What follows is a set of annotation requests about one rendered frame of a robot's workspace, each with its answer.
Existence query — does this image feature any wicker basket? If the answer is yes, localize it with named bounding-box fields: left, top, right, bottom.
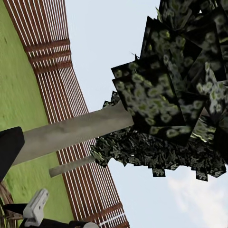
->
left=0, top=179, right=24, bottom=228

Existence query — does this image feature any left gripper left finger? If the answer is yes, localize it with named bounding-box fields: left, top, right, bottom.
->
left=0, top=126, right=25, bottom=183

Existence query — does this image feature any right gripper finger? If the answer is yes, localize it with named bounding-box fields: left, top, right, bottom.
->
left=3, top=204, right=27, bottom=214

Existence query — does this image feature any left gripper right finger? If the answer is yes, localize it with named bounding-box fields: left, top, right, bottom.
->
left=213, top=126, right=228, bottom=165

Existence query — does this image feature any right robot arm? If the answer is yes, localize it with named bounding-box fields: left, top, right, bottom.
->
left=3, top=188, right=101, bottom=228

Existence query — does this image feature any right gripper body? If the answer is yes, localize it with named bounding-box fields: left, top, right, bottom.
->
left=19, top=218, right=57, bottom=228

